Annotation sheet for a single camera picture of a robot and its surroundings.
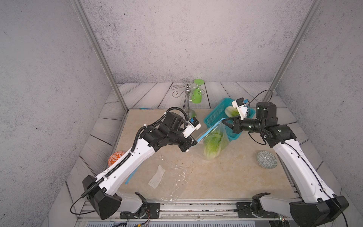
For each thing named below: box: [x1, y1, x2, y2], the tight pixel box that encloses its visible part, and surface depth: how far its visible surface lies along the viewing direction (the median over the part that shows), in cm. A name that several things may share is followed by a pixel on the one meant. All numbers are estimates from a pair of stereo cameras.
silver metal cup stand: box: [171, 78, 206, 120], surface depth 100 cm
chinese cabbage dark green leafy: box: [203, 130, 223, 160], surface depth 78 cm
